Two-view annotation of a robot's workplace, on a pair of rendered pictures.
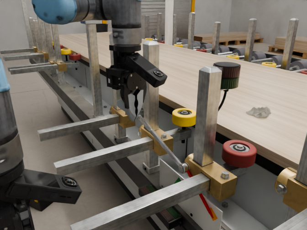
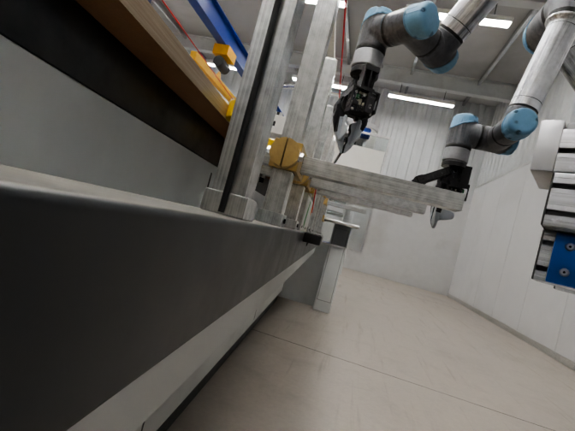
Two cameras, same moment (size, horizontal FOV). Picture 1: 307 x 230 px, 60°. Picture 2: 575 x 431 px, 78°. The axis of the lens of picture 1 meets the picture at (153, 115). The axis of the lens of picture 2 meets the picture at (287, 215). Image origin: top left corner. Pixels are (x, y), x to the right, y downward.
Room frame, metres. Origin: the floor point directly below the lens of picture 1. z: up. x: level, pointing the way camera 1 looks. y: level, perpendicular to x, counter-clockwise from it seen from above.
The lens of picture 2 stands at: (1.46, 0.55, 0.71)
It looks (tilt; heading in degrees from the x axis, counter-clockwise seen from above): 2 degrees up; 219
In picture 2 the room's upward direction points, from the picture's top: 15 degrees clockwise
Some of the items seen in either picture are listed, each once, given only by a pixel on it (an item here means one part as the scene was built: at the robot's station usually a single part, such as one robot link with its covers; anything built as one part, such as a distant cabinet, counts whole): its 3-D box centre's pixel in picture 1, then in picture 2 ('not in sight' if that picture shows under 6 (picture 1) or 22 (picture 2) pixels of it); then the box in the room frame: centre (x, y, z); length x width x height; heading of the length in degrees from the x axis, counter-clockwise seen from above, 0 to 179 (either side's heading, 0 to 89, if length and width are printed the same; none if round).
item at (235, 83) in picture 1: (224, 80); not in sight; (0.59, -0.16, 1.07); 0.06 x 0.06 x 0.02
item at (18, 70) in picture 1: (46, 68); not in sight; (1.76, 0.72, 0.83); 0.43 x 0.03 x 0.04; 121
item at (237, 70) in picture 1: (226, 69); not in sight; (0.59, -0.16, 1.10); 0.06 x 0.06 x 0.02
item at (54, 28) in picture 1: (57, 52); not in sight; (1.85, 0.65, 0.92); 0.03 x 0.03 x 0.48; 31
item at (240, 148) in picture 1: (236, 165); not in sight; (0.57, -0.21, 0.85); 0.08 x 0.08 x 0.11
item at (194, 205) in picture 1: (185, 196); (307, 215); (0.58, -0.09, 0.75); 0.26 x 0.01 x 0.10; 31
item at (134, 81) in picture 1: (126, 67); (360, 93); (0.71, 0.07, 1.07); 0.09 x 0.08 x 0.12; 51
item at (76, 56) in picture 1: (75, 61); not in sight; (1.86, 0.55, 0.85); 0.08 x 0.08 x 0.11
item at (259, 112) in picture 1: (261, 110); not in sight; (0.80, -0.35, 0.91); 0.09 x 0.07 x 0.02; 114
